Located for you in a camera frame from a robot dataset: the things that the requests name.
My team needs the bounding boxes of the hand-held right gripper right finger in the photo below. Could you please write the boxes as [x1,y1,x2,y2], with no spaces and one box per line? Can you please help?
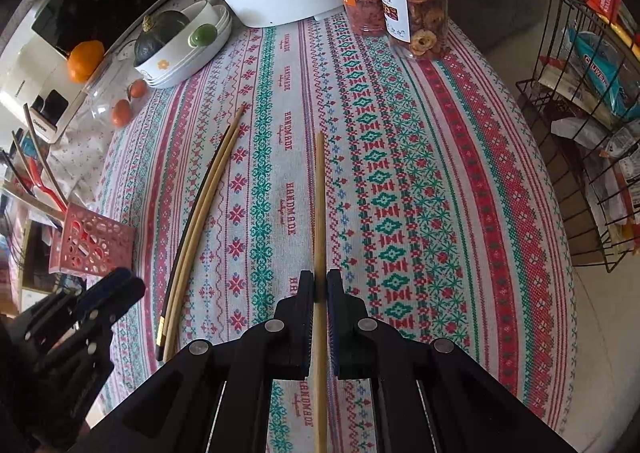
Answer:
[326,269,576,453]

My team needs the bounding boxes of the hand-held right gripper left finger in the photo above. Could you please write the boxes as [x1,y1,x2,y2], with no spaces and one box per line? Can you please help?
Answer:
[75,270,316,453]

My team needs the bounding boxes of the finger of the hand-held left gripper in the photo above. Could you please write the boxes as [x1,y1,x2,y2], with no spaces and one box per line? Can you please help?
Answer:
[65,266,132,318]
[75,277,147,335]

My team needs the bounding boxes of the pink perforated utensil holder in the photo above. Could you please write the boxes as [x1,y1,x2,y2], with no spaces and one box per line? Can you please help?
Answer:
[48,203,137,276]

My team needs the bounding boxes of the long bamboo chopstick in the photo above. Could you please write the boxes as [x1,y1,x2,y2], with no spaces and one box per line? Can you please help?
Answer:
[162,124,238,365]
[313,131,328,453]

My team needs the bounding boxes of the bundle of wooden chopsticks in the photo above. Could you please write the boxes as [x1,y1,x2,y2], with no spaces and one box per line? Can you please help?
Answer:
[167,104,247,365]

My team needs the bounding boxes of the red plastic spoon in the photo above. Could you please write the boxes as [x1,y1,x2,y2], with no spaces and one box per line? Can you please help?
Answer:
[27,156,66,211]

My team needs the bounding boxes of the small-flower print cloth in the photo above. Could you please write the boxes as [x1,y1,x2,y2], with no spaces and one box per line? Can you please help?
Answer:
[50,58,151,204]

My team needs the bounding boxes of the glass jar with wooden lid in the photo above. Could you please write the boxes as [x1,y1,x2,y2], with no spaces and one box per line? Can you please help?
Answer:
[82,53,151,129]

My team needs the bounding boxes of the orange fruit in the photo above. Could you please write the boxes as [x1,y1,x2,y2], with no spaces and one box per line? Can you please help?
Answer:
[67,40,106,84]

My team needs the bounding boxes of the white air fryer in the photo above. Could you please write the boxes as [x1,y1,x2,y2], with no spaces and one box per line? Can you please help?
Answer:
[0,30,83,144]

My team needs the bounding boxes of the stack of white bowls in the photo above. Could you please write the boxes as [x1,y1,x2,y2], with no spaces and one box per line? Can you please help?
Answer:
[134,0,233,89]

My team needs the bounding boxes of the dark green squash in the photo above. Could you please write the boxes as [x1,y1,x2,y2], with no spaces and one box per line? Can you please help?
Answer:
[132,10,191,68]

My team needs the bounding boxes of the teal snack packet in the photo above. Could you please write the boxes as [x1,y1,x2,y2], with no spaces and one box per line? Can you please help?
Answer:
[567,28,640,114]

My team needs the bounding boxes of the black wire rack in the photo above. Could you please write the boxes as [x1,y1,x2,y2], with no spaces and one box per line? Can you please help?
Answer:
[515,0,640,274]

